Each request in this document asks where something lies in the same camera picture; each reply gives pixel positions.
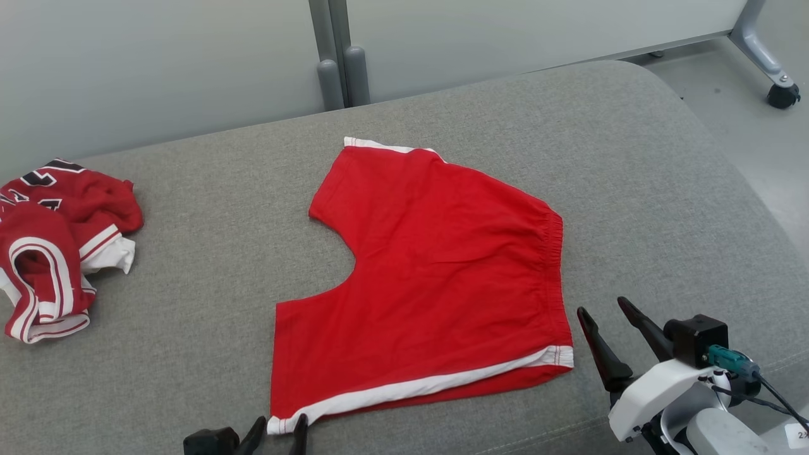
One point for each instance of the grey partition leg with caster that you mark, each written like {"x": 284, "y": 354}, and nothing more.
{"x": 784, "y": 96}

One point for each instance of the grey partition post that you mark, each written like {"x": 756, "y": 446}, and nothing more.
{"x": 357, "y": 76}
{"x": 330, "y": 85}

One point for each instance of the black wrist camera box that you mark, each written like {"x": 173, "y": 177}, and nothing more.
{"x": 208, "y": 442}
{"x": 692, "y": 338}

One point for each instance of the red shorts with white trim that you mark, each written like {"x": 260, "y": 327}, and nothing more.
{"x": 442, "y": 265}

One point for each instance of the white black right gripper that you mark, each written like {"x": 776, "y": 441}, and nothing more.
{"x": 657, "y": 392}

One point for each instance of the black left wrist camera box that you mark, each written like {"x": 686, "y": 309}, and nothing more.
{"x": 208, "y": 442}

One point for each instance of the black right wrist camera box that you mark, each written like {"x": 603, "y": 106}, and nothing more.
{"x": 692, "y": 338}

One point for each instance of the red jersey with number print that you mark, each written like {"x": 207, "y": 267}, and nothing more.
{"x": 63, "y": 215}

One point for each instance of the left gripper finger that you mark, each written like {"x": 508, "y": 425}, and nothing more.
{"x": 254, "y": 439}
{"x": 299, "y": 439}

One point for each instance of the grey partition base rail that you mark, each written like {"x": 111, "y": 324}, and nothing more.
{"x": 695, "y": 42}

